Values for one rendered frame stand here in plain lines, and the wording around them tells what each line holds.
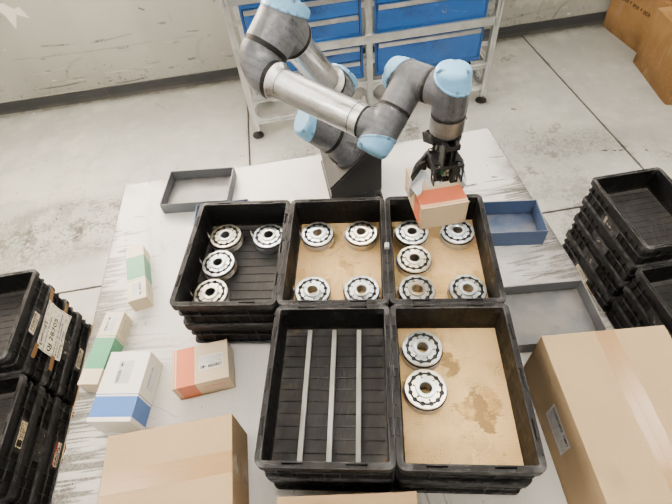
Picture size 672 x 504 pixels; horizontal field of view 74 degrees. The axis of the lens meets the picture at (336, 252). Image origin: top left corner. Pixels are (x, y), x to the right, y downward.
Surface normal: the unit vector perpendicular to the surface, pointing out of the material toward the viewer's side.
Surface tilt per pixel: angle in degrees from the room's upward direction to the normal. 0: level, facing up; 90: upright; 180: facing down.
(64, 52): 90
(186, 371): 0
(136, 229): 0
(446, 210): 90
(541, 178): 0
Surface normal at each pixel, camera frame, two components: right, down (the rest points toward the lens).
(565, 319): -0.08, -0.63
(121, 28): 0.15, 0.76
